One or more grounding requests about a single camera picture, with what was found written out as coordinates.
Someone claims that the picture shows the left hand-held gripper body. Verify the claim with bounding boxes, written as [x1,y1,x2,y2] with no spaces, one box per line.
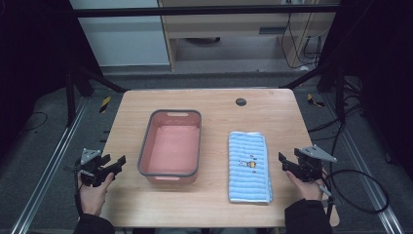
[73,147,113,188]

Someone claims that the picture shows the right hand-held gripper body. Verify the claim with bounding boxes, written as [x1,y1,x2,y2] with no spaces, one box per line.
[293,144,338,183]

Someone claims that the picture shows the person's right hand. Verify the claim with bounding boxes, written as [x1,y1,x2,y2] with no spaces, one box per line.
[284,169,328,202]

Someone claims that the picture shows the person's left hand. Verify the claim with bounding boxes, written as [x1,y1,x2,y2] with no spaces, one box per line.
[77,171,116,217]

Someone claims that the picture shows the blue striped folded towel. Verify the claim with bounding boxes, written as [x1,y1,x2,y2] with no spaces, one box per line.
[227,131,274,205]

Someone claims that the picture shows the yellow black floor tape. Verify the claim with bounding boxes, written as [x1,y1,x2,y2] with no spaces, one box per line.
[98,96,112,114]
[306,93,326,108]

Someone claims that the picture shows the pink basin with grey rim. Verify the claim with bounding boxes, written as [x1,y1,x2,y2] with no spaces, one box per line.
[136,108,203,185]

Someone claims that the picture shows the black metal stand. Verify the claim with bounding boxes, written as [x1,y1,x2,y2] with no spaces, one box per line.
[278,59,348,125]
[63,59,129,129]

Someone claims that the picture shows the dark curtain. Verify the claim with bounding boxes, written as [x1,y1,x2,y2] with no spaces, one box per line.
[0,0,103,160]
[319,0,413,180]

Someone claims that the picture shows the white cabinet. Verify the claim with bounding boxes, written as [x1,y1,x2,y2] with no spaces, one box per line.
[68,0,172,68]

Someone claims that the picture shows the light wooden desk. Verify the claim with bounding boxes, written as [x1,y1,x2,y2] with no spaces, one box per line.
[157,0,343,71]

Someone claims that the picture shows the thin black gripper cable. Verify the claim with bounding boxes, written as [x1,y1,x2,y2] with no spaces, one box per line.
[73,157,84,218]

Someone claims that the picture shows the aluminium floor rail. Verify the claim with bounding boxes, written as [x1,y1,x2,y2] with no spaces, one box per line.
[322,92,405,234]
[9,96,91,234]

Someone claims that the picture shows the thin black floor cable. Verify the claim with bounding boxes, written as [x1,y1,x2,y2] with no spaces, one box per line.
[20,110,50,133]

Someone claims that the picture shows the bundle of black floor cables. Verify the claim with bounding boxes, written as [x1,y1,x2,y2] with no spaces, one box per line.
[306,76,369,142]

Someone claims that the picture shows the black looped cable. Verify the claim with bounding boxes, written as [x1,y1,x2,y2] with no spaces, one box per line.
[319,169,391,215]

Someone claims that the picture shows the hanging black desk cables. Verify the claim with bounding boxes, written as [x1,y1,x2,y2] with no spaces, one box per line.
[280,12,323,70]

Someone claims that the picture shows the black horizontal frame bar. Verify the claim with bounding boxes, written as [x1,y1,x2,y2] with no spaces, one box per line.
[68,3,343,19]

